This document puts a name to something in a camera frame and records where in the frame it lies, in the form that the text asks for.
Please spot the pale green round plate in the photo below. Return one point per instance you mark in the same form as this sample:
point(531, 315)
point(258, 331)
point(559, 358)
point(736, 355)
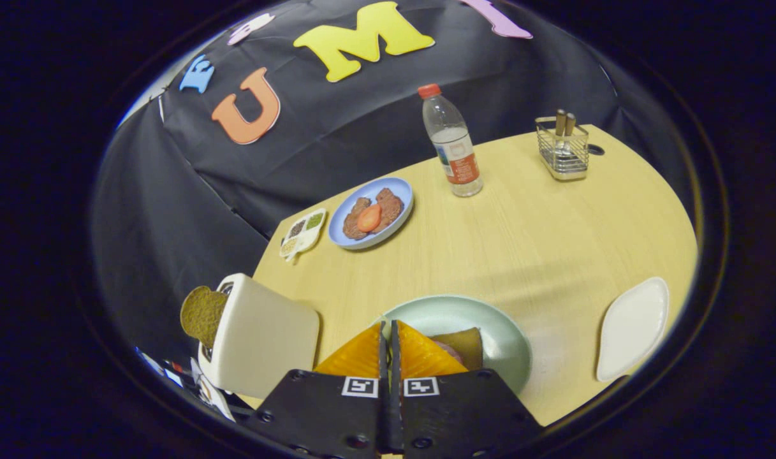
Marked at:
point(490, 319)

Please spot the cream toaster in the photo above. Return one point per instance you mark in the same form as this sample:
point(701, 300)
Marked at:
point(266, 344)

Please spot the brown meat patty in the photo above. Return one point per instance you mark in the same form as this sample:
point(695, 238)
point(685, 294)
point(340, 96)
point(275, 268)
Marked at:
point(393, 204)
point(351, 226)

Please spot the white seasoning tray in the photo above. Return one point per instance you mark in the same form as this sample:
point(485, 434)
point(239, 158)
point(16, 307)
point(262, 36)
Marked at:
point(301, 236)

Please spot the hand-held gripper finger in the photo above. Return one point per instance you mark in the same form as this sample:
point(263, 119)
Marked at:
point(396, 414)
point(385, 414)

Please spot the white square plate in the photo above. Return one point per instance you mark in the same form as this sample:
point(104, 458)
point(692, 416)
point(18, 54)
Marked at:
point(633, 328)

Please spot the black table grommet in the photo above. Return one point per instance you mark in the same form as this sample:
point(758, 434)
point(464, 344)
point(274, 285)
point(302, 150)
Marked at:
point(597, 150)

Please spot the red tomato slice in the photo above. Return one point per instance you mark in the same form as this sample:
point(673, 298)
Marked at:
point(368, 218)

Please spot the blue plate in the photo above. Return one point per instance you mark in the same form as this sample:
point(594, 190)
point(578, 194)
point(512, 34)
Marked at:
point(362, 188)

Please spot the pink meat slice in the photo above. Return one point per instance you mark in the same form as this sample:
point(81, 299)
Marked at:
point(450, 352)

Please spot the white printed sheet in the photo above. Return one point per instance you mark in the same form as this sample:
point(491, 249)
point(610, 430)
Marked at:
point(215, 403)

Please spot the plastic water bottle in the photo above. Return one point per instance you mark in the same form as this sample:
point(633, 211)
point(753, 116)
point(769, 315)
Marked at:
point(454, 153)

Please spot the golden toast slice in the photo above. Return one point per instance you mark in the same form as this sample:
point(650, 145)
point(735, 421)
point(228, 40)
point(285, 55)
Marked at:
point(465, 343)

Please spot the brown bread slice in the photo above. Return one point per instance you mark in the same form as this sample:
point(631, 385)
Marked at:
point(201, 315)

